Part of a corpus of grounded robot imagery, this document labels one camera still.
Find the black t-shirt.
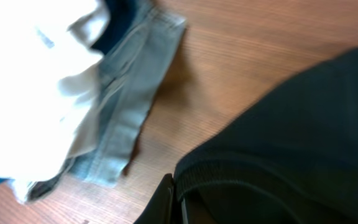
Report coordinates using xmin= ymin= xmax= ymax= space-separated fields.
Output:
xmin=172 ymin=47 xmax=358 ymax=223

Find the grey denim garment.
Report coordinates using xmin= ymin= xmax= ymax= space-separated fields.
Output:
xmin=26 ymin=0 xmax=188 ymax=202

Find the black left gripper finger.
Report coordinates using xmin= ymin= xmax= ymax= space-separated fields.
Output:
xmin=134 ymin=174 xmax=174 ymax=224

